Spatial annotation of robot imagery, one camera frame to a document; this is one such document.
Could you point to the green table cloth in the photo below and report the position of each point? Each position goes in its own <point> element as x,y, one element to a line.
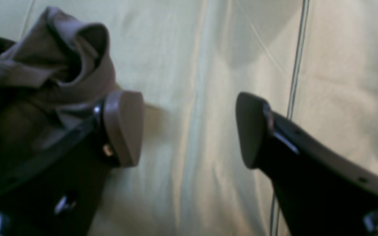
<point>315,61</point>

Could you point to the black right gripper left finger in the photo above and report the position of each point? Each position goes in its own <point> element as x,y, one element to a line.
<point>52,175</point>

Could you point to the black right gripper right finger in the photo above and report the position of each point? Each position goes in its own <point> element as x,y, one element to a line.
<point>319,192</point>

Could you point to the grey t-shirt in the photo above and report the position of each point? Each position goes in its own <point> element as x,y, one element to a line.
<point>48,82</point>

